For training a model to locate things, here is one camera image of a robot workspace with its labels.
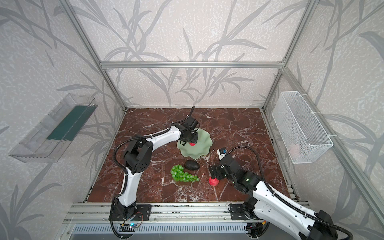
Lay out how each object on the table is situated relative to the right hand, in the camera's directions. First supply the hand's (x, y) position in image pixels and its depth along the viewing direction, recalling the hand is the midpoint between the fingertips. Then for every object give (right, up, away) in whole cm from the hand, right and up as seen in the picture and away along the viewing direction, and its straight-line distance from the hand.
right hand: (215, 161), depth 81 cm
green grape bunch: (-21, -7, +2) cm, 22 cm away
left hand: (-11, +13, +18) cm, 24 cm away
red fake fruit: (-14, +6, +15) cm, 22 cm away
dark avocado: (-13, -4, +6) cm, 15 cm away
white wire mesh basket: (+34, +16, -20) cm, 43 cm away
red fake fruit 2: (-1, -11, -1) cm, 11 cm away
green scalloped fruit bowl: (-8, +4, +16) cm, 18 cm away
